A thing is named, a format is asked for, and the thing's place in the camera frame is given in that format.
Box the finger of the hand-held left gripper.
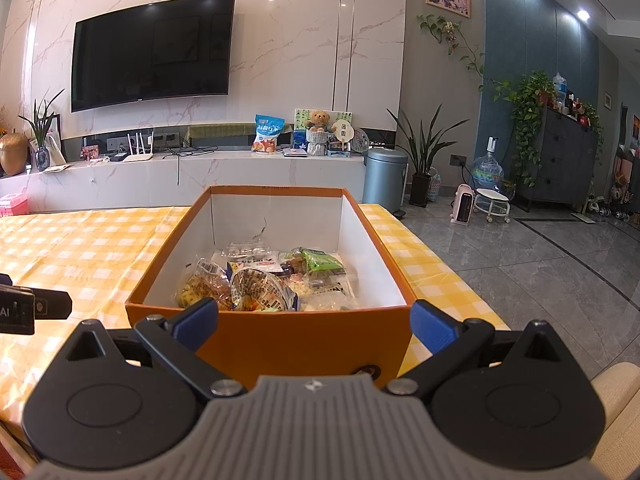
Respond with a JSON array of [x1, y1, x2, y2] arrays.
[[33, 287, 72, 321]]

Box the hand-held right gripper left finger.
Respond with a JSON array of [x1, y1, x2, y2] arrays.
[[56, 297, 248, 401]]

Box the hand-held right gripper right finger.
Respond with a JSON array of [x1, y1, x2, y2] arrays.
[[382, 299, 581, 396]]

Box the yellow noodle snack packet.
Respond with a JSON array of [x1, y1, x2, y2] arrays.
[[177, 258, 233, 311]]

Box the green packet with barcode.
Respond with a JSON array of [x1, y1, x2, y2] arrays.
[[230, 266, 301, 312]]

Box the white packet with red label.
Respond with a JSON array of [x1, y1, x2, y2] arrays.
[[220, 240, 281, 273]]

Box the orange cardboard box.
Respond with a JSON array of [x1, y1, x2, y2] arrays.
[[125, 185, 417, 390]]

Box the colourful candy packet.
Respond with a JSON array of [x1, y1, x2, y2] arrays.
[[279, 257, 312, 282]]

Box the white puffs packet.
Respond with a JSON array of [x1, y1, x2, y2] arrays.
[[300, 280, 358, 311]]

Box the green brown nut packet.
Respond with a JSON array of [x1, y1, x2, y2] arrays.
[[292, 247, 347, 277]]

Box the yellow checked tablecloth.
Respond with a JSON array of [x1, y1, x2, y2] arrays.
[[0, 203, 511, 428]]

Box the pink storage box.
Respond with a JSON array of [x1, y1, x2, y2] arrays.
[[0, 191, 29, 217]]

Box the pink space heater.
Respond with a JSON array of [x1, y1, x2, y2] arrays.
[[450, 183, 476, 226]]

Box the tall-leaved potted plant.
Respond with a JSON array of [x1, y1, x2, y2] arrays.
[[386, 104, 471, 208]]

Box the white round stool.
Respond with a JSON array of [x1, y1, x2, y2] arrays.
[[472, 188, 512, 224]]

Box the white marble television console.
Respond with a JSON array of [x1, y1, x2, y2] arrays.
[[0, 150, 366, 213]]

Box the green plant in glass vase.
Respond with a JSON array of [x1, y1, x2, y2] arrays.
[[18, 89, 66, 171]]

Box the grey pedal trash can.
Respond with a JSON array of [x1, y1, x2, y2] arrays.
[[361, 147, 409, 214]]

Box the brown round vase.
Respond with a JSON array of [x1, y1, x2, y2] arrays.
[[0, 131, 30, 177]]

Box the blue water bottle with pump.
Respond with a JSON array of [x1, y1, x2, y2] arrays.
[[471, 136, 504, 192]]

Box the white router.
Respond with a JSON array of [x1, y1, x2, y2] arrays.
[[123, 131, 154, 162]]

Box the blue snack bag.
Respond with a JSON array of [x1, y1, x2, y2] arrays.
[[251, 114, 286, 154]]

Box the cream chair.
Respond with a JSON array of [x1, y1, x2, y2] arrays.
[[587, 360, 640, 480]]

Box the dark grey cabinet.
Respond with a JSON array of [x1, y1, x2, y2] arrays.
[[515, 107, 601, 213]]

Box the bamboo print picture board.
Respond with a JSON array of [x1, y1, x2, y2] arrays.
[[293, 108, 354, 151]]

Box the brown teddy bear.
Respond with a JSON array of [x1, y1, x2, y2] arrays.
[[305, 110, 332, 157]]

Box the row of bottles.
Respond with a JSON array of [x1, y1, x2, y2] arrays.
[[552, 72, 601, 126]]

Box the hanging vine plant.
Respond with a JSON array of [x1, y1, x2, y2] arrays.
[[417, 12, 501, 91]]

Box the black cable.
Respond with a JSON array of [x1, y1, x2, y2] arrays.
[[162, 146, 219, 186]]

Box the black wall television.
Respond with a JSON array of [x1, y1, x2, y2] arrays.
[[70, 0, 236, 113]]

